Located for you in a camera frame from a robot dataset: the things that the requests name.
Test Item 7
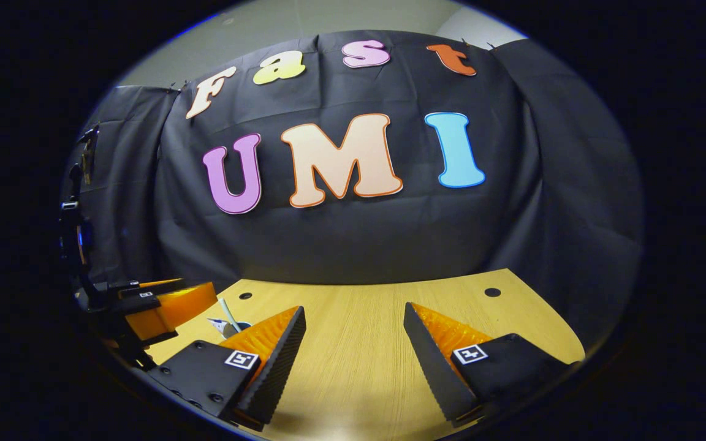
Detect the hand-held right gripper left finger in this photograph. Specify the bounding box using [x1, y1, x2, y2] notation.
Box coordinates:
[145, 306, 306, 431]

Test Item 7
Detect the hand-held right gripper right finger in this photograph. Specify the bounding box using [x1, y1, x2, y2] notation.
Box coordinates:
[403, 302, 580, 428]

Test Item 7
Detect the pale green toothbrush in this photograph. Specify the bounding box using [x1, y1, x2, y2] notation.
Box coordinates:
[218, 298, 242, 334]

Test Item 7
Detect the wooden desktop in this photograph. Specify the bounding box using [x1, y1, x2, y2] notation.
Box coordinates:
[145, 268, 586, 441]

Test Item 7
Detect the black backdrop cloth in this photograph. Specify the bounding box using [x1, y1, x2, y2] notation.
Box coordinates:
[62, 31, 645, 344]

